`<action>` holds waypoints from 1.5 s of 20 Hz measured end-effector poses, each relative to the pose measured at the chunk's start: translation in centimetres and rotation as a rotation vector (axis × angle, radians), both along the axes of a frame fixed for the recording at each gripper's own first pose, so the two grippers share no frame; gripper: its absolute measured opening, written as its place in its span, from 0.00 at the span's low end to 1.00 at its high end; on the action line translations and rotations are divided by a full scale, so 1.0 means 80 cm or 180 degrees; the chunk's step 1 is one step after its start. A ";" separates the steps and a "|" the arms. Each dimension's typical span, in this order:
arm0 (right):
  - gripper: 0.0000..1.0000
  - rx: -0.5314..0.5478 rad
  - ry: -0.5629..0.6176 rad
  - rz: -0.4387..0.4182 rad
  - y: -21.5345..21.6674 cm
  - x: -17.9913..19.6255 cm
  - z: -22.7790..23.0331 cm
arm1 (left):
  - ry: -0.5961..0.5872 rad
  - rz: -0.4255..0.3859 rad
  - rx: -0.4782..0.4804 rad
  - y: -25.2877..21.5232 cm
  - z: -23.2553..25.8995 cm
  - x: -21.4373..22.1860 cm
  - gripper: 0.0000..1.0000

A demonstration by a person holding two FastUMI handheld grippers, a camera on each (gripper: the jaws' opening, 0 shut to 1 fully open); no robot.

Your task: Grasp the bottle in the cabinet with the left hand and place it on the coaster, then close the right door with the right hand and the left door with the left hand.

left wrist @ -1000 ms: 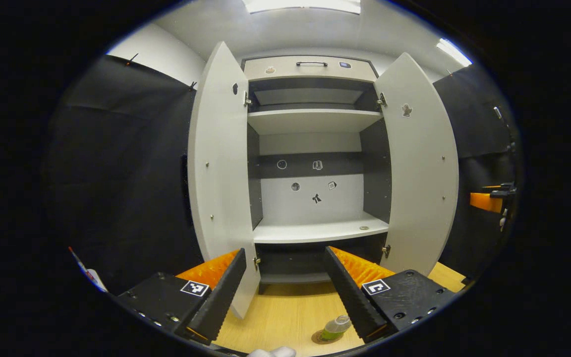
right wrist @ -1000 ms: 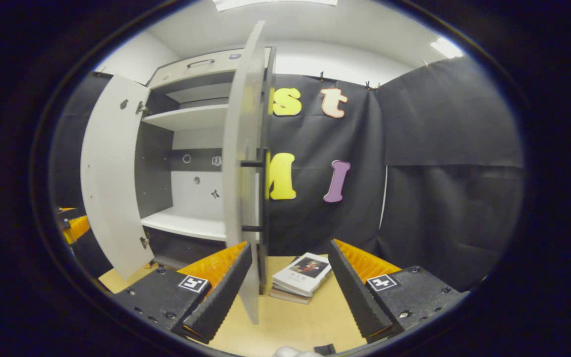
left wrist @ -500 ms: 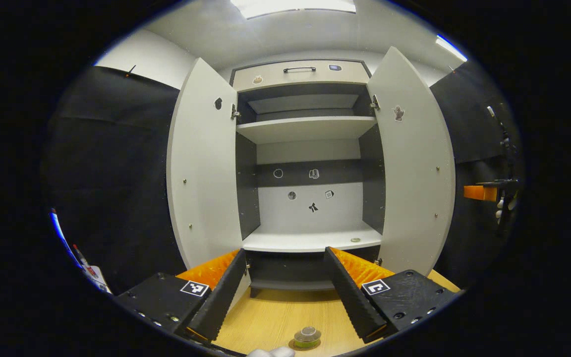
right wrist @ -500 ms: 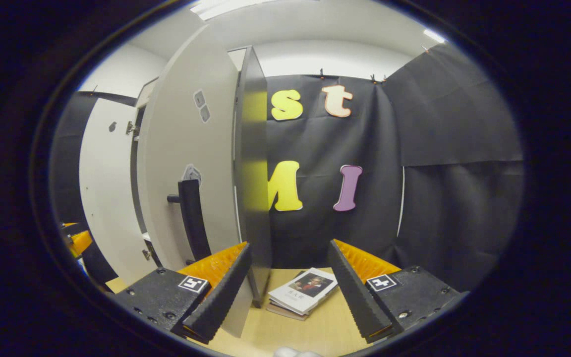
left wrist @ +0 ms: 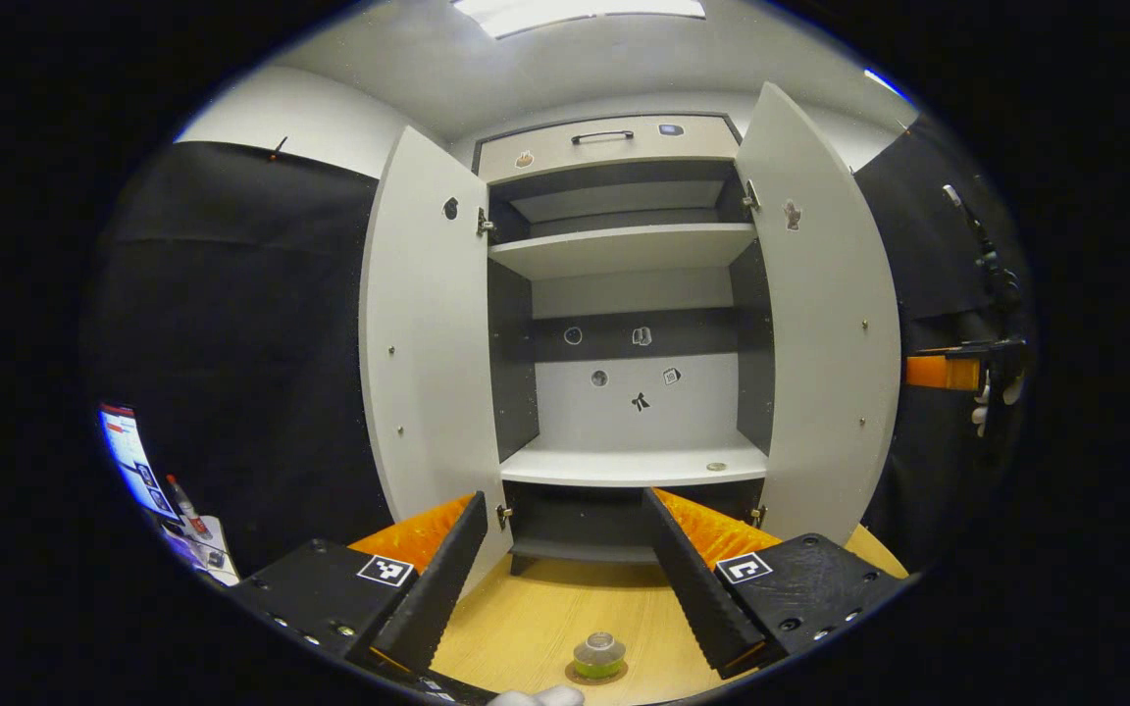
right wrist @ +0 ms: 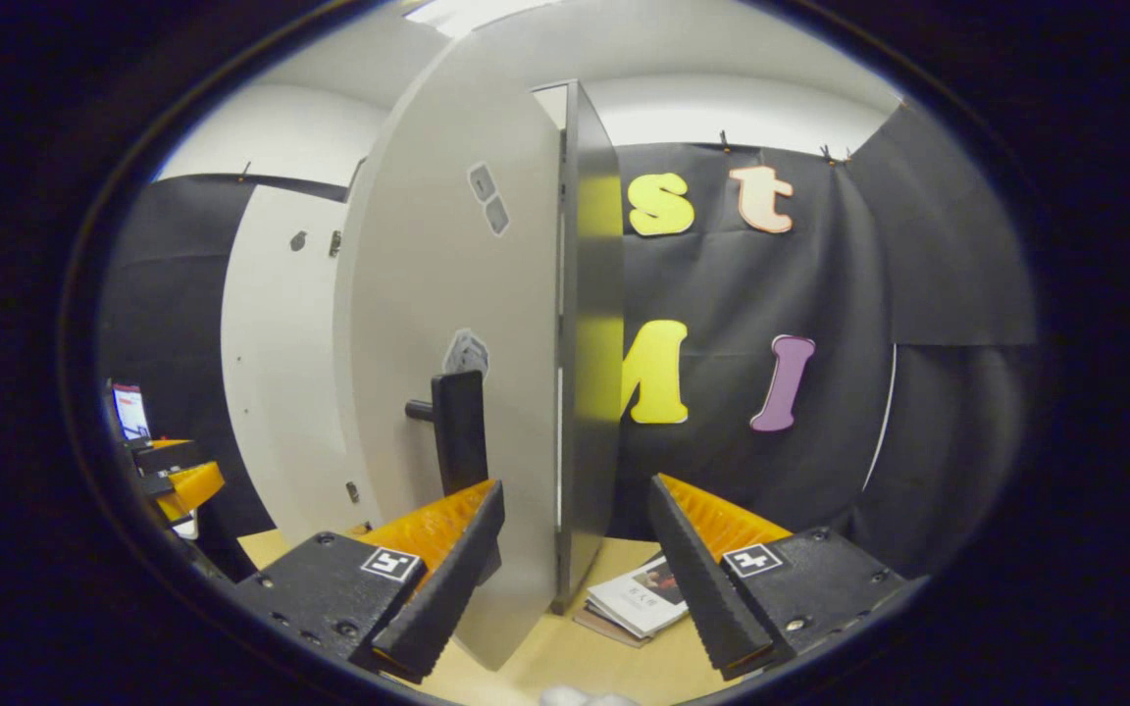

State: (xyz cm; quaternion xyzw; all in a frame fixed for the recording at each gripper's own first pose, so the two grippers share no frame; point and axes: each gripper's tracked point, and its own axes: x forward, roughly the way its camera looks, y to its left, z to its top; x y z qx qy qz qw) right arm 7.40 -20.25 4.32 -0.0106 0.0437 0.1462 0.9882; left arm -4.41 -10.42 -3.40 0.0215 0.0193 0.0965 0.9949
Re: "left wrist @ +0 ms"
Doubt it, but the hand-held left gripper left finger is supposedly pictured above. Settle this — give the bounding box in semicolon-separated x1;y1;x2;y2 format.
227;490;489;682

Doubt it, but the black backdrop cloth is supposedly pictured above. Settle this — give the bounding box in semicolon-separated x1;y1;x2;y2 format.
79;113;1032;580

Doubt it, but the grey cabinet door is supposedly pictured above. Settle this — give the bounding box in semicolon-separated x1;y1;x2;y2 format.
734;81;902;550
359;126;515;599

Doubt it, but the black pole with white tip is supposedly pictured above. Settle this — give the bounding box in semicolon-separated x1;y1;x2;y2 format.
941;183;1025;317

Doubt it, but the red marker pen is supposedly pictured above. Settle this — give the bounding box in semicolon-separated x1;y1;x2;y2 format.
166;475;213;542

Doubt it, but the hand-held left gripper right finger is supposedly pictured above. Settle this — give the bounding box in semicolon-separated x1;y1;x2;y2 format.
642;487;909;680

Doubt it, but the round wooden coaster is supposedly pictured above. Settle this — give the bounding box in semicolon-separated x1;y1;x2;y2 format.
565;659;630;686

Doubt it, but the green label plastic bottle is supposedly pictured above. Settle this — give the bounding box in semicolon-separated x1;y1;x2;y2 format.
573;631;627;680

